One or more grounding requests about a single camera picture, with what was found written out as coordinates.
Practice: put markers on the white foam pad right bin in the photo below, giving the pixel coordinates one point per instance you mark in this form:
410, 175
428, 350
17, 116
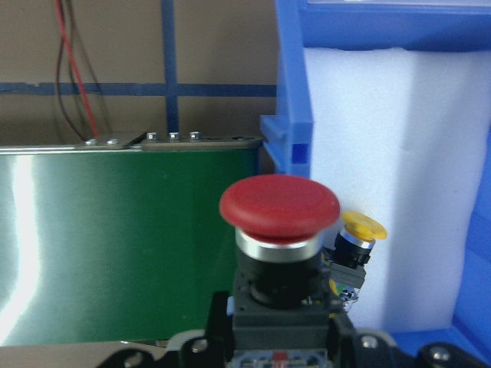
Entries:
400, 136

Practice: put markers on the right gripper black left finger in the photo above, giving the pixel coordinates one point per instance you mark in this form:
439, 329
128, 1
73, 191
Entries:
209, 347

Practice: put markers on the red mushroom push button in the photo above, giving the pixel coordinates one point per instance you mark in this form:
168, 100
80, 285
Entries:
281, 298

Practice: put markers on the green conveyor belt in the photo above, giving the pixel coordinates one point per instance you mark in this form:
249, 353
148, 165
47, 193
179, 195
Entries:
116, 238

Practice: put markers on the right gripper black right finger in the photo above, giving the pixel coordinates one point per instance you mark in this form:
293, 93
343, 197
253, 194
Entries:
352, 347

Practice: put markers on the yellow mushroom push button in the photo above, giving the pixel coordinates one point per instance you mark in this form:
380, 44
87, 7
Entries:
350, 253

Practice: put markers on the blue plastic bin right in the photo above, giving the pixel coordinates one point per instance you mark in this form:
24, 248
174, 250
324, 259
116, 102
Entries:
430, 26

